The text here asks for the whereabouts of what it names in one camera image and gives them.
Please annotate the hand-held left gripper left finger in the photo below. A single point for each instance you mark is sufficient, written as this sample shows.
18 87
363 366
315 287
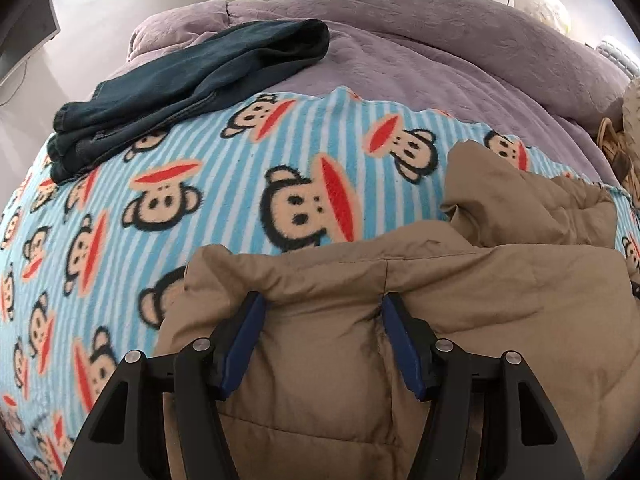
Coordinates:
240 345

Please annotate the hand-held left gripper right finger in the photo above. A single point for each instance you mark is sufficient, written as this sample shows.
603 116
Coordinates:
405 350

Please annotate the tan puffer jacket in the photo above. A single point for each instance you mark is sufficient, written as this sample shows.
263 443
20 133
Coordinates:
475 285

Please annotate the blue striped monkey print blanket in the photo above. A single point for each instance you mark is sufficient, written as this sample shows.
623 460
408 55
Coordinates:
225 170

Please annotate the dark teal jeans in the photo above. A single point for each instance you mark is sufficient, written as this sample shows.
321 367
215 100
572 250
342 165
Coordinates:
200 80

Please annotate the purple bedspread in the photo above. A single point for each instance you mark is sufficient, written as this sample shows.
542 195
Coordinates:
425 60

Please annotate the brown striped cloth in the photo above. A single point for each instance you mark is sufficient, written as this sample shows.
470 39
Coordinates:
617 147

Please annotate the round beige pleated cushion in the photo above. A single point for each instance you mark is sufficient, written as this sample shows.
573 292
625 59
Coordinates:
633 110

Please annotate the grey quilted headboard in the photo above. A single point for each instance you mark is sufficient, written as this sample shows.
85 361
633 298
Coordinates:
620 55

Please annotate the white lace pillow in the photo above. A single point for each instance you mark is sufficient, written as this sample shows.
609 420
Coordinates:
542 5

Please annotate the dark monitor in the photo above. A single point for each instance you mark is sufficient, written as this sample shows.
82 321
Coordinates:
42 17

